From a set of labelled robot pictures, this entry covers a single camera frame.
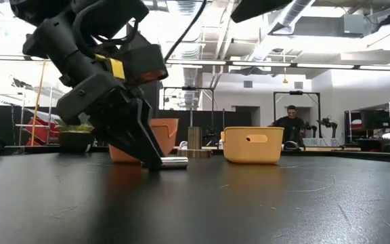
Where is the yellow cable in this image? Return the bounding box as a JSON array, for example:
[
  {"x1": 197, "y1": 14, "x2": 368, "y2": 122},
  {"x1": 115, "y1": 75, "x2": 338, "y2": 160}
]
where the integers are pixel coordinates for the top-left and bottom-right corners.
[{"x1": 30, "y1": 59, "x2": 47, "y2": 147}]

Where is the grey ceiling air unit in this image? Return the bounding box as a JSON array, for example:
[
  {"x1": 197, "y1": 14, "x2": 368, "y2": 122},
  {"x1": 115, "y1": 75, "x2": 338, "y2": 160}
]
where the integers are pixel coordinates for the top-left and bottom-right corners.
[{"x1": 342, "y1": 12, "x2": 374, "y2": 37}]

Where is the silver ventilation duct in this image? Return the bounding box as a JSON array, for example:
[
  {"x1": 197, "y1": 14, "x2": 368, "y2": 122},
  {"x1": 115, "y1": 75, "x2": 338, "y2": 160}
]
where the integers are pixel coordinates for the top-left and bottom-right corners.
[{"x1": 248, "y1": 0, "x2": 315, "y2": 62}]

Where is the red cart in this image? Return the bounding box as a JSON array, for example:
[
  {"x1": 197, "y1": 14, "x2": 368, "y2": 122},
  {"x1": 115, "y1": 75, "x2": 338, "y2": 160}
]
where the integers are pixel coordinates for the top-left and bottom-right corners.
[{"x1": 23, "y1": 116, "x2": 61, "y2": 147}]

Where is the succulent plant in black pot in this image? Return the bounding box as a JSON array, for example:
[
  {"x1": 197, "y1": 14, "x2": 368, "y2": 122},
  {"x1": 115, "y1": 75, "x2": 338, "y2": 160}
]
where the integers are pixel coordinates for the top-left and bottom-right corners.
[{"x1": 55, "y1": 119, "x2": 96, "y2": 153}]

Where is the corrugated silver duct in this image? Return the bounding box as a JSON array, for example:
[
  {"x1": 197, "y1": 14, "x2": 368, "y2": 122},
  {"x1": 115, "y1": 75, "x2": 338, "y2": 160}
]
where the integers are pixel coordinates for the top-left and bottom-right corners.
[{"x1": 180, "y1": 0, "x2": 205, "y2": 110}]

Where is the shelf with red bins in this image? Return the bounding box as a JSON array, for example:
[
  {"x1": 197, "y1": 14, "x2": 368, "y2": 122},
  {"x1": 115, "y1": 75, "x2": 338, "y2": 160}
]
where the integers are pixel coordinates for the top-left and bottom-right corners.
[{"x1": 345, "y1": 101, "x2": 390, "y2": 154}]

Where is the person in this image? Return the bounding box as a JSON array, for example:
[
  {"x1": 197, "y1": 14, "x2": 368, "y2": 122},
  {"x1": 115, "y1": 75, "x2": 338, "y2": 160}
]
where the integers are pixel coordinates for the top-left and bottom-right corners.
[{"x1": 268, "y1": 104, "x2": 307, "y2": 145}]

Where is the silver Energizer battery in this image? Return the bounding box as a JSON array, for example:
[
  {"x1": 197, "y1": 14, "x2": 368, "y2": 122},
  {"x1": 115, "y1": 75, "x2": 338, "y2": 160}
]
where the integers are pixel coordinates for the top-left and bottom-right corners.
[{"x1": 160, "y1": 156, "x2": 190, "y2": 170}]

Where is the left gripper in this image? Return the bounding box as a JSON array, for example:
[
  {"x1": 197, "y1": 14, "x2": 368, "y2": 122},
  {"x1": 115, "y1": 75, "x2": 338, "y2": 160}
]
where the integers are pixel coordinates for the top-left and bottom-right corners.
[{"x1": 56, "y1": 70, "x2": 165, "y2": 171}]

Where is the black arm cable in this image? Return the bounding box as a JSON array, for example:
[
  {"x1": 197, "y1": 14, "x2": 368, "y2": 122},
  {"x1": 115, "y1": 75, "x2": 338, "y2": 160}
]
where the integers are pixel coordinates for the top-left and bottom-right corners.
[{"x1": 163, "y1": 0, "x2": 209, "y2": 63}]

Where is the black background rig frame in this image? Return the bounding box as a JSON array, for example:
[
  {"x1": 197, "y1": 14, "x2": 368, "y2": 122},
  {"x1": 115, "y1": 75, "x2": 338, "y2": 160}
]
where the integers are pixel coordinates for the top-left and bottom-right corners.
[
  {"x1": 162, "y1": 85, "x2": 216, "y2": 147},
  {"x1": 273, "y1": 90, "x2": 322, "y2": 140}
]

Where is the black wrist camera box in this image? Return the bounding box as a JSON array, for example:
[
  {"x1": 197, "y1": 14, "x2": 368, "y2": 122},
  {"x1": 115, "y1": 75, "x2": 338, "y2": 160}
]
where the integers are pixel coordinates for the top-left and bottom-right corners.
[{"x1": 119, "y1": 43, "x2": 169, "y2": 85}]

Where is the yellow tape label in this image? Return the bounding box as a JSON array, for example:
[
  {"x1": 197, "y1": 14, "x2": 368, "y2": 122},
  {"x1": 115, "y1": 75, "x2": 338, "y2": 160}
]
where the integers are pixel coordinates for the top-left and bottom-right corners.
[{"x1": 94, "y1": 54, "x2": 126, "y2": 81}]

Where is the yellow plastic bin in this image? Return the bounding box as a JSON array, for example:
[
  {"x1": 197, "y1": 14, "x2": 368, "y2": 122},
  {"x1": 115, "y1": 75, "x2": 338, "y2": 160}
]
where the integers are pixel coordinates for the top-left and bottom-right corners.
[{"x1": 220, "y1": 125, "x2": 285, "y2": 165}]

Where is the brass cylinder on round base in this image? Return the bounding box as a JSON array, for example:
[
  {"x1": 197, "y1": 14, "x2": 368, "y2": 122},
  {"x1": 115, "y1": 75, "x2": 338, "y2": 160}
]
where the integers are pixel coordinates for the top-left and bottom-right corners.
[{"x1": 177, "y1": 125, "x2": 213, "y2": 159}]

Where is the white LED light strip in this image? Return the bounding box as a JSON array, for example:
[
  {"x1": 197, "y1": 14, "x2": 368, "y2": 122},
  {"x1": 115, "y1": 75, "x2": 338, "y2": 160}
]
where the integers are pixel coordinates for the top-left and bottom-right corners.
[
  {"x1": 296, "y1": 62, "x2": 355, "y2": 70},
  {"x1": 165, "y1": 59, "x2": 228, "y2": 66},
  {"x1": 358, "y1": 64, "x2": 390, "y2": 72},
  {"x1": 232, "y1": 60, "x2": 293, "y2": 68}
]

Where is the orange plastic bin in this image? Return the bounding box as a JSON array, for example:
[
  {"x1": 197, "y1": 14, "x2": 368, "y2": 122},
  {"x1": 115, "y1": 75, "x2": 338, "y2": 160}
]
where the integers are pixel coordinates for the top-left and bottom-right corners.
[{"x1": 108, "y1": 117, "x2": 180, "y2": 165}]

